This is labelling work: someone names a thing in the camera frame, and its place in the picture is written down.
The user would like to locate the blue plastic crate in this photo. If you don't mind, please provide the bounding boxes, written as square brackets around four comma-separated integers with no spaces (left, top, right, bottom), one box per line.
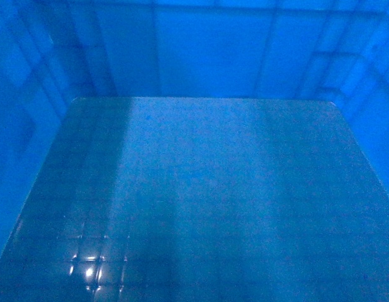
[0,1,389,301]

